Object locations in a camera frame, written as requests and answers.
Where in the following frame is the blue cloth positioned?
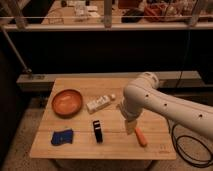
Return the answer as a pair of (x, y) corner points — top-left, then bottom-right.
(51, 129), (73, 146)

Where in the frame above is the black eraser block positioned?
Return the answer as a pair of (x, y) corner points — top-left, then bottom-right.
(93, 120), (103, 143)

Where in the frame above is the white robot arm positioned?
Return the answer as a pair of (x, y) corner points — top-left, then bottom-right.
(120, 72), (213, 141)

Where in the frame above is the orange carrot toy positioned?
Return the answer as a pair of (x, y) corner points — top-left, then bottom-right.
(135, 128), (147, 147)

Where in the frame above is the wooden table board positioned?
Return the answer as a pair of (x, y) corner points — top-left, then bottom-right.
(30, 79), (176, 160)

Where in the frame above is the grey metal rail beam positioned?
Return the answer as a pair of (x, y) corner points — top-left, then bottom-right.
(16, 71), (213, 92)

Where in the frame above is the white tube bottle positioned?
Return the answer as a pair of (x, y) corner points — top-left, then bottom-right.
(86, 94), (116, 114)

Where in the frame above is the orange wooden bowl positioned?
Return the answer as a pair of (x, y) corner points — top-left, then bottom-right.
(51, 89), (83, 118)

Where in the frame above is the black cable on floor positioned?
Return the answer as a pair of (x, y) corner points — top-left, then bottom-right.
(167, 119), (213, 169)

